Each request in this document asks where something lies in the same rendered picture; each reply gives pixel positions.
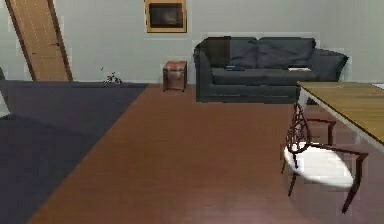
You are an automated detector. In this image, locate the reddish brown side table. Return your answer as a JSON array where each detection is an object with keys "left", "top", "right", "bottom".
[{"left": 162, "top": 60, "right": 188, "bottom": 93}]

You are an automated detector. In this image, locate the dark grey sofa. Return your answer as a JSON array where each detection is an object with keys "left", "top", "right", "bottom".
[{"left": 193, "top": 36, "right": 350, "bottom": 104}]

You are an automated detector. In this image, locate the small dark tricycle toy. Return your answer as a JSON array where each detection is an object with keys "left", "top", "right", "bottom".
[{"left": 100, "top": 67, "right": 123, "bottom": 86}]

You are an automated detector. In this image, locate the wood framed dark picture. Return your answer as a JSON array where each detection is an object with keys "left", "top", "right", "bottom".
[{"left": 144, "top": 0, "right": 188, "bottom": 34}]

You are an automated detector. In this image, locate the dark wood white seat chair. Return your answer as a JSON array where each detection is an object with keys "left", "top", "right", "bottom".
[{"left": 280, "top": 102, "right": 370, "bottom": 215}]

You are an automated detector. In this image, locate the wooden top dining table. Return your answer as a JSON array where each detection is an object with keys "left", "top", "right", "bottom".
[{"left": 296, "top": 81, "right": 384, "bottom": 152}]

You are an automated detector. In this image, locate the light wooden room door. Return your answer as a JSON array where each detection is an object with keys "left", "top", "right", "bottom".
[{"left": 4, "top": 0, "right": 74, "bottom": 82}]

